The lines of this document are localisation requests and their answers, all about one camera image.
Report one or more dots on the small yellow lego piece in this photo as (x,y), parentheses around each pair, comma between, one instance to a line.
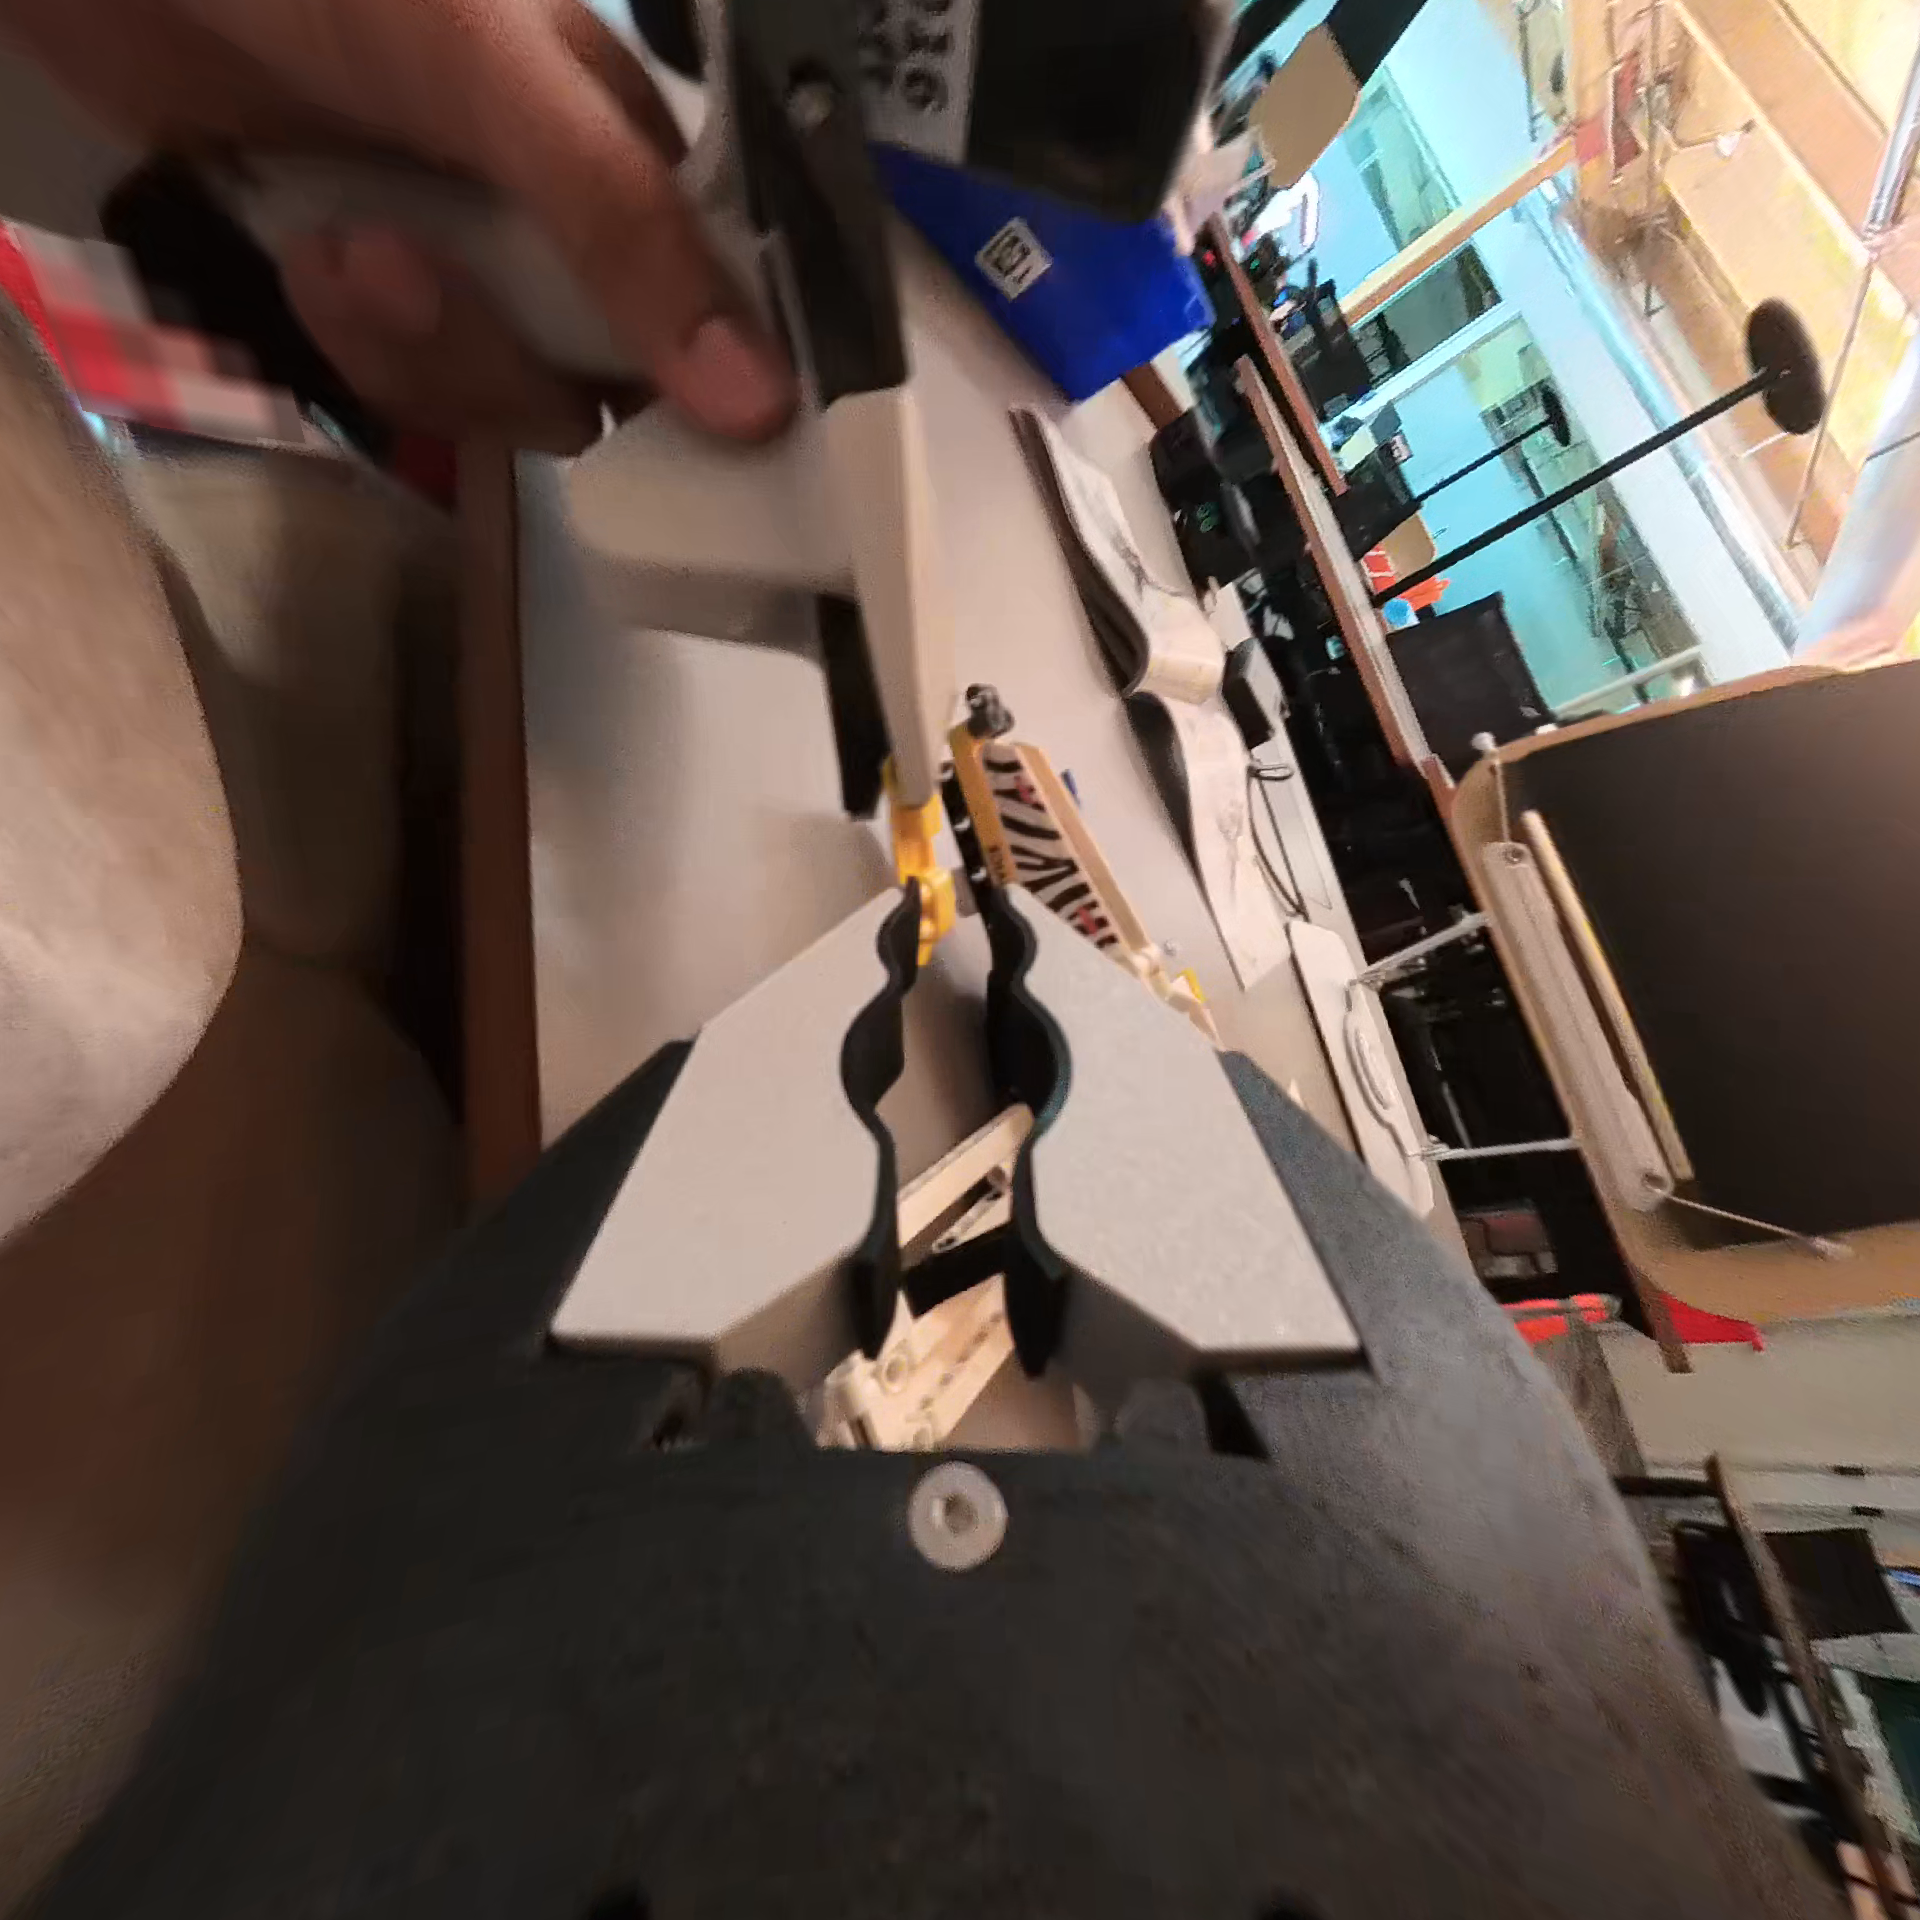
(917,823)

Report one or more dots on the blue plastic bin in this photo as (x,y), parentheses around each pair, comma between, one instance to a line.
(1094,284)

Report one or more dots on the person's left hand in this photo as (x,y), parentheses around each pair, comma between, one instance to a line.
(495,106)

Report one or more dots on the zebra striped lego helicopter model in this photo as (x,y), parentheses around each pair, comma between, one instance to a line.
(1050,870)

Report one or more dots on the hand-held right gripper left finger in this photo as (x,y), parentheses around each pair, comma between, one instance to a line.
(719,1201)

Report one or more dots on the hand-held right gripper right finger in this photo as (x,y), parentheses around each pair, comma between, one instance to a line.
(1186,1201)

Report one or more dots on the black round base stand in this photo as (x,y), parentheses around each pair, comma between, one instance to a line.
(1783,359)

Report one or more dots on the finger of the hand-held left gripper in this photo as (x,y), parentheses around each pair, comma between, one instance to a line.
(898,599)

